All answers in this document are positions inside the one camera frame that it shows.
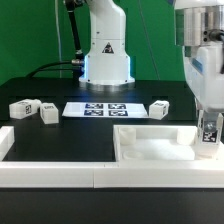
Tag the white square table top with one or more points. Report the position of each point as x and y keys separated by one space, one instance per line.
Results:
x=162 y=142

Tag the white U-shaped obstacle fence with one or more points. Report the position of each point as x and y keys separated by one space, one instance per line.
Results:
x=116 y=174

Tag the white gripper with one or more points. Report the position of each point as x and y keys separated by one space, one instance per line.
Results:
x=203 y=76

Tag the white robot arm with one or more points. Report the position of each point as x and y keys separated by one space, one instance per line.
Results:
x=199 y=31

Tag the white sheet with markers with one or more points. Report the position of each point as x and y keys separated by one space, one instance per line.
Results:
x=104 y=110

